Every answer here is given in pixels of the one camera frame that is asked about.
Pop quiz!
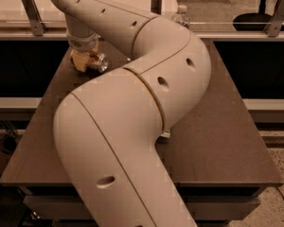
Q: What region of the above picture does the left metal railing bracket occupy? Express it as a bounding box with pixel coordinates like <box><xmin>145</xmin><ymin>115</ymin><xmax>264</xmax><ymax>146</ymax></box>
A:
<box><xmin>21</xmin><ymin>0</ymin><xmax>46</xmax><ymax>36</ymax></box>

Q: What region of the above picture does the middle metal railing bracket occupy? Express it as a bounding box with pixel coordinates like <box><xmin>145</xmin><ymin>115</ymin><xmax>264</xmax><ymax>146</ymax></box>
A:
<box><xmin>151</xmin><ymin>0</ymin><xmax>162</xmax><ymax>14</ymax></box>

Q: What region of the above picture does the metal railing bracket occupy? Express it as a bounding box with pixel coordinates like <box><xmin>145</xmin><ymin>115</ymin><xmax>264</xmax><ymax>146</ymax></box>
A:
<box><xmin>151</xmin><ymin>0</ymin><xmax>162</xmax><ymax>14</ymax></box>
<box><xmin>21</xmin><ymin>0</ymin><xmax>46</xmax><ymax>36</ymax></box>
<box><xmin>263</xmin><ymin>0</ymin><xmax>284</xmax><ymax>38</ymax></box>

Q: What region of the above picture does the right metal railing bracket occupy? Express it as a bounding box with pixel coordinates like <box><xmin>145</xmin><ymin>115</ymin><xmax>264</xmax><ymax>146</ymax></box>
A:
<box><xmin>263</xmin><ymin>0</ymin><xmax>284</xmax><ymax>38</ymax></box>

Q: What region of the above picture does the black office chair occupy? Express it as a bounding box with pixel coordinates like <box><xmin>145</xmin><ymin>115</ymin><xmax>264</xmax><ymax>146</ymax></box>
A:
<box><xmin>233</xmin><ymin>0</ymin><xmax>272</xmax><ymax>31</ymax></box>

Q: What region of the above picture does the clear plastic water bottle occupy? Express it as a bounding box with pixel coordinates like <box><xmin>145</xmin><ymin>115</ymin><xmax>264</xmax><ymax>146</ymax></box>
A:
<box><xmin>171</xmin><ymin>5</ymin><xmax>189</xmax><ymax>28</ymax></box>

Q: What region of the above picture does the orange soda can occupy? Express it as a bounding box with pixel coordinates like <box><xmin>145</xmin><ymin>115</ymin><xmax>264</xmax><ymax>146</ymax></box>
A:
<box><xmin>87</xmin><ymin>51</ymin><xmax>109</xmax><ymax>74</ymax></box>

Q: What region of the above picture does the brown table with drawers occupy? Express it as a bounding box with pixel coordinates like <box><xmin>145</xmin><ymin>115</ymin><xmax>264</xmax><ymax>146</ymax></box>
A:
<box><xmin>0</xmin><ymin>40</ymin><xmax>282</xmax><ymax>227</ymax></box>

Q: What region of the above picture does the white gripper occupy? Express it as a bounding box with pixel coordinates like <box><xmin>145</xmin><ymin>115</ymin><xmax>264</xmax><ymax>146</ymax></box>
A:
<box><xmin>66</xmin><ymin>31</ymin><xmax>98</xmax><ymax>73</ymax></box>

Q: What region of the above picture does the green chip bag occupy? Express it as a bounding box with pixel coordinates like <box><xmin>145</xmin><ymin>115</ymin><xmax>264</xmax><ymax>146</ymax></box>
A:
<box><xmin>160</xmin><ymin>130</ymin><xmax>171</xmax><ymax>138</ymax></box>

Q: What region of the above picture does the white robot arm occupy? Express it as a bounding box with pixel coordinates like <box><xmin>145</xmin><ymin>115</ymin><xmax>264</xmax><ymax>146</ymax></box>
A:
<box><xmin>51</xmin><ymin>0</ymin><xmax>211</xmax><ymax>227</ymax></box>

